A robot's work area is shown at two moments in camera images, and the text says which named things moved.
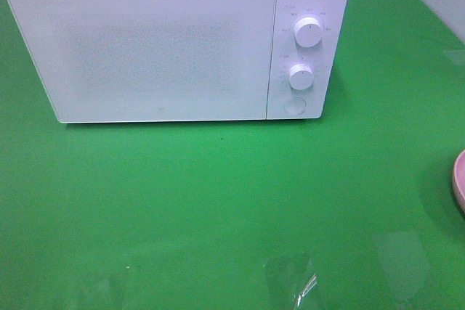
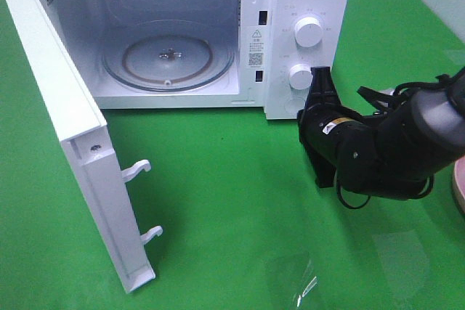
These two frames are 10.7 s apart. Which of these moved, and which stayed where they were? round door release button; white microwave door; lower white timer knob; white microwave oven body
Moved: white microwave door
Stayed: white microwave oven body; round door release button; lower white timer knob
